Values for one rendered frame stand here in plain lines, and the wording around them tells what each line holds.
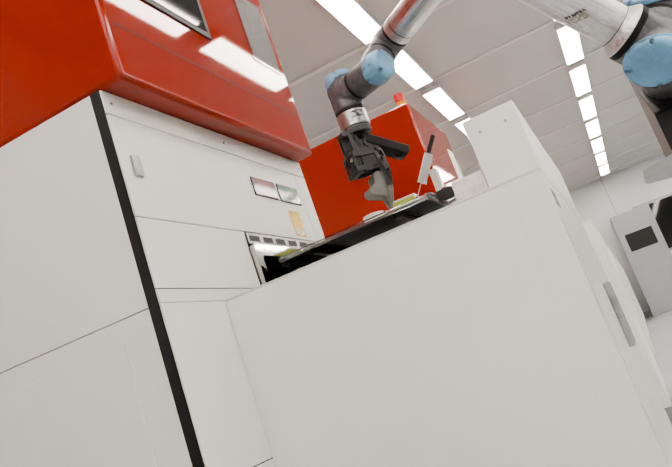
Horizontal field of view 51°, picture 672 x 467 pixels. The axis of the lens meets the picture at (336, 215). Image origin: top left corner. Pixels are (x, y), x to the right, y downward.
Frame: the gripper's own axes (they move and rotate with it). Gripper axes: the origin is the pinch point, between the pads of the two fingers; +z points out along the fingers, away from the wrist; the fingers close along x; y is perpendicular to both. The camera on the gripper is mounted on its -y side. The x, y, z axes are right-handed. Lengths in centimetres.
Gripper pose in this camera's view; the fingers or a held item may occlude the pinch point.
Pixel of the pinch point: (392, 202)
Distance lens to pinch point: 171.4
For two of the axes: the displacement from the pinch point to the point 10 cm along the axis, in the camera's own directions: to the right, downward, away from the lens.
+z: 3.2, 9.2, -2.3
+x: 2.9, -3.2, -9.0
